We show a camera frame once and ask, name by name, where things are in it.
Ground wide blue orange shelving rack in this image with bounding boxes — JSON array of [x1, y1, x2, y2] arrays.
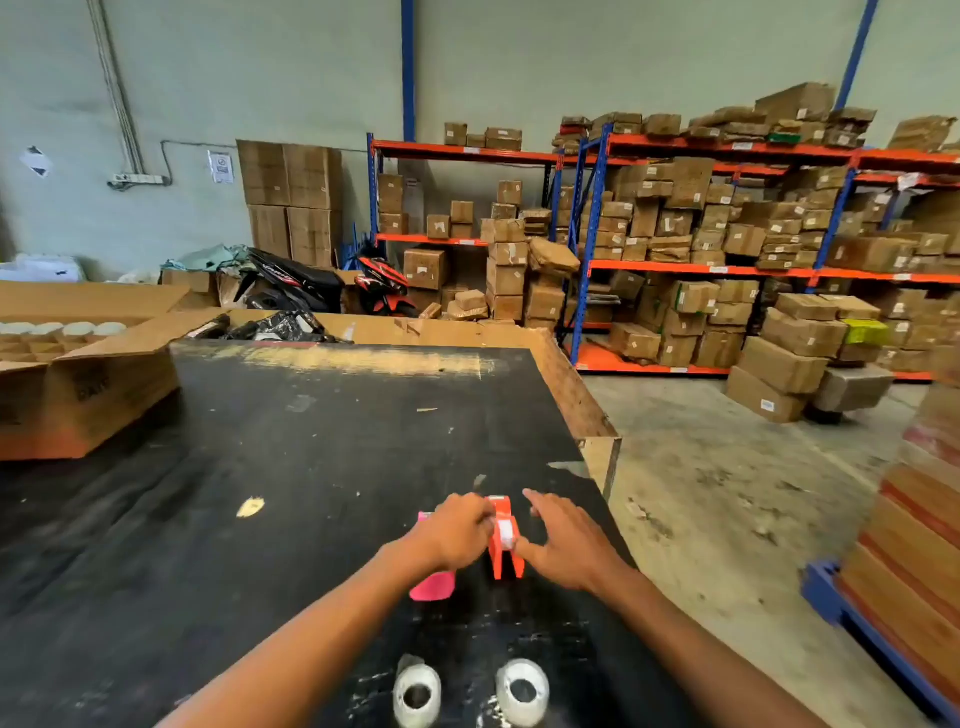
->
[[566, 123, 960, 384]]

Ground black and red motorcycle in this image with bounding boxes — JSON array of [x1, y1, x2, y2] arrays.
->
[[234, 247, 420, 319]]

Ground teal cloth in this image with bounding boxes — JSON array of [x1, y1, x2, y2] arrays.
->
[[159, 243, 255, 274]]

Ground grey wall conduit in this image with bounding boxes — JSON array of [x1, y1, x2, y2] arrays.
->
[[84, 0, 148, 178]]

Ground thin wall cable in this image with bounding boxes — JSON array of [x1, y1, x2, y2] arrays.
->
[[159, 139, 241, 186]]

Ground orange tape dispenser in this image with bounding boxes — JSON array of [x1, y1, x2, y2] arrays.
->
[[486, 495, 527, 582]]

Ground tall stack of brown boxes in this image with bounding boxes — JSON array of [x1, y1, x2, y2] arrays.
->
[[480, 217, 583, 334]]

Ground black plastic bag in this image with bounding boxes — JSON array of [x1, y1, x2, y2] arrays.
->
[[223, 310, 354, 345]]

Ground stack of large cardboard cartons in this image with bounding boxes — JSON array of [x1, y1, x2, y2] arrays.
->
[[236, 139, 345, 270]]

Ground pallet load of striped cartons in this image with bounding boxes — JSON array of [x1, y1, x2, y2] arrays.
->
[[834, 366, 960, 710]]

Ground floor pile of brown boxes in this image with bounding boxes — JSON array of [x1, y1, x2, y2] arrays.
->
[[724, 292, 883, 426]]

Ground person's right hand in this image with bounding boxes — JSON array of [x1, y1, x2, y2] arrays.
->
[[513, 489, 627, 594]]

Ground person's left hand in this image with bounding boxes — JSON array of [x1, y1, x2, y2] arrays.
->
[[399, 492, 498, 573]]

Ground blue pallet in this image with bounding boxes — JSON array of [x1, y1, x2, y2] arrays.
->
[[800, 559, 960, 726]]

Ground person's right forearm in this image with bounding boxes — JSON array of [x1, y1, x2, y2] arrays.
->
[[583, 562, 830, 728]]

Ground boxes on wide rack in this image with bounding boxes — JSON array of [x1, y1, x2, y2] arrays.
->
[[552, 81, 960, 375]]

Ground yellow-green packet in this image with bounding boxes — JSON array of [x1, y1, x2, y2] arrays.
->
[[841, 318, 892, 348]]

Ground boxes on narrow rack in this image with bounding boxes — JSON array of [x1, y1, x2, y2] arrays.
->
[[377, 122, 556, 312]]

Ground slanted blue steel column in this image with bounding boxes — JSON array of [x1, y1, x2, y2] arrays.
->
[[834, 0, 881, 111]]

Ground narrow blue orange shelving rack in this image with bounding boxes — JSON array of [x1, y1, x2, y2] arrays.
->
[[365, 132, 566, 331]]

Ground white plastic sack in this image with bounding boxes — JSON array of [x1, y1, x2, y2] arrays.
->
[[0, 253, 86, 285]]

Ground grey wrapped box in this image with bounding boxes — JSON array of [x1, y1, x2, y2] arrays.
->
[[813, 365, 896, 415]]

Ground pink plastic tool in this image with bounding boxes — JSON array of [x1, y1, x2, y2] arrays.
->
[[408, 512, 457, 603]]

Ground person's left forearm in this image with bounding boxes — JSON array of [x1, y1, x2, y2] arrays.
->
[[156, 541, 436, 728]]

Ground white tape roll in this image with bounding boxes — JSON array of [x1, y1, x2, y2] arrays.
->
[[494, 658, 552, 728], [392, 655, 444, 728]]

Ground large open cardboard box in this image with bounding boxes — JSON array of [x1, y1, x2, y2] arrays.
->
[[0, 280, 226, 462]]

